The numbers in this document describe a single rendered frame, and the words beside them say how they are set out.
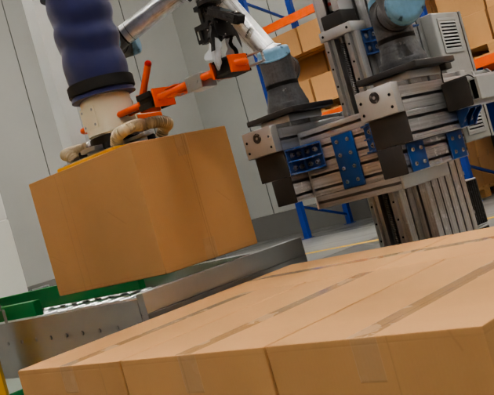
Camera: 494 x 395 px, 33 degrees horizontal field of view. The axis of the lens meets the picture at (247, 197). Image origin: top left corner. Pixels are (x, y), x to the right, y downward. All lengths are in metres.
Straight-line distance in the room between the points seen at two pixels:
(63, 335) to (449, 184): 1.37
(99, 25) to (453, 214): 1.34
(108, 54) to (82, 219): 0.54
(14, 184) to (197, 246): 9.96
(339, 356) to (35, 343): 1.68
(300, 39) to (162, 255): 9.11
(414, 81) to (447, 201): 0.52
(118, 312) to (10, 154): 10.17
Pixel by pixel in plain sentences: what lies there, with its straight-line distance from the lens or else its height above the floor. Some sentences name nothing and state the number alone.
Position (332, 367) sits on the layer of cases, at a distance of 1.29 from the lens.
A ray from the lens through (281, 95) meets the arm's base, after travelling 2.86.
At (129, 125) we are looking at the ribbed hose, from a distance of 2.63.
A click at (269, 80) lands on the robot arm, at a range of 2.89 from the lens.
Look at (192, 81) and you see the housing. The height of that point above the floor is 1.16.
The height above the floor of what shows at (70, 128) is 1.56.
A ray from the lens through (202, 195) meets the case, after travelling 2.58.
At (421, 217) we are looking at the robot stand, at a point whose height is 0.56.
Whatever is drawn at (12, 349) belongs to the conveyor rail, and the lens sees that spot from 2.95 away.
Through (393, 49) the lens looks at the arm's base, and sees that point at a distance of 2.57.
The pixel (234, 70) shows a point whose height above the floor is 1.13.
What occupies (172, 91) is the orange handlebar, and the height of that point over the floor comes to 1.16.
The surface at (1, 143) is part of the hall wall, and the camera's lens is 12.47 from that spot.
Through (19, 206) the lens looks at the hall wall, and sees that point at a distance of 12.38.
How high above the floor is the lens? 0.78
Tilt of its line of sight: level
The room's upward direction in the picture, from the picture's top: 16 degrees counter-clockwise
